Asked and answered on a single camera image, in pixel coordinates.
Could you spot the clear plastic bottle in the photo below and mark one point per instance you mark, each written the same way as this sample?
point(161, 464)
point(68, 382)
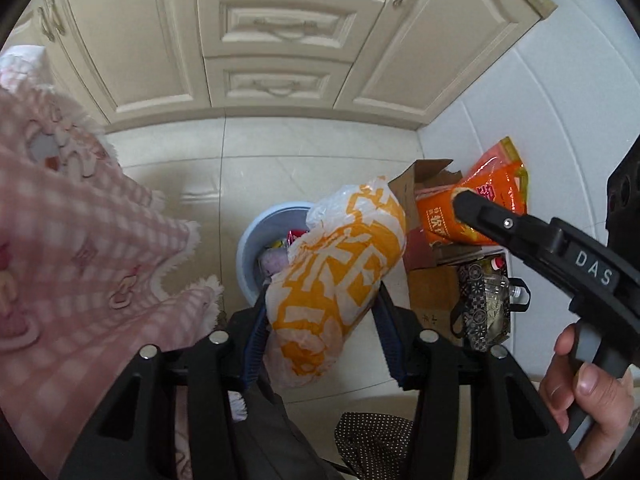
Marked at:
point(500, 290)

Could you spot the blue trash bin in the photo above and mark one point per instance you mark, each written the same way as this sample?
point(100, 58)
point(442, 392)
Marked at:
point(250, 260)

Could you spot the dark dotted cloth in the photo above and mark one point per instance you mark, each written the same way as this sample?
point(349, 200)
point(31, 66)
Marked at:
point(375, 440)

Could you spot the cream kitchen base cabinets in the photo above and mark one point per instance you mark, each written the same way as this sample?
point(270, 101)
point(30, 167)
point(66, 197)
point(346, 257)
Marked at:
point(192, 10)

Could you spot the red snack packet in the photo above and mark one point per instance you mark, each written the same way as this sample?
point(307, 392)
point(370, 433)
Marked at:
point(296, 236)

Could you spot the cream cabinet door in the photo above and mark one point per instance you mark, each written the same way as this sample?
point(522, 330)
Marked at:
point(135, 35)
point(450, 35)

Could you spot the pink checked tablecloth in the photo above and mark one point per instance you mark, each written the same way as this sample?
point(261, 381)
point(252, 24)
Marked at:
point(75, 240)

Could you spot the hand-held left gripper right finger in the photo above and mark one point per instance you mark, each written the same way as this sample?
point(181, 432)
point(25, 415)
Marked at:
point(387, 345)

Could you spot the cardboard box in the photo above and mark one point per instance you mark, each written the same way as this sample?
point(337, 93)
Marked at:
point(425, 180)

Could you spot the orange rice bag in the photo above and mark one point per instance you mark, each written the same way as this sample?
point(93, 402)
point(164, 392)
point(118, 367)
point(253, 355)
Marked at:
point(492, 170)

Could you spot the cream cabinet drawer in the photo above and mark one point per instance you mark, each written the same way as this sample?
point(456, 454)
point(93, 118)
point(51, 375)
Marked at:
point(225, 85)
point(240, 5)

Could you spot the orange white plastic bag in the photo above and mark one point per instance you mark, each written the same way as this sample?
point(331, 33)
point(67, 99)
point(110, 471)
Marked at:
point(330, 280)

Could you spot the clear plastic bag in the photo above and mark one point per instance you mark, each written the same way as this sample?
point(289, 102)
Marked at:
point(272, 262)

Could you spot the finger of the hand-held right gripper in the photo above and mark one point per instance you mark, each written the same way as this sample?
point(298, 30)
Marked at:
point(490, 217)

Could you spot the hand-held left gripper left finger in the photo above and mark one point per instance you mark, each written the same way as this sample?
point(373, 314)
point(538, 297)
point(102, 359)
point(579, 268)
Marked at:
point(252, 355)

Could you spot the person's right hand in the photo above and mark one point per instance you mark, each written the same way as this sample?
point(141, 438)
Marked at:
point(600, 400)

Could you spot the black patterned bag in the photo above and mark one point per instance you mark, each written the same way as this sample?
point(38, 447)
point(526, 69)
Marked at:
point(475, 310)

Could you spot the person's dark trouser leg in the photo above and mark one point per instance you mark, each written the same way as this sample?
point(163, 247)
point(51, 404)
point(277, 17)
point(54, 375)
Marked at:
point(270, 435)

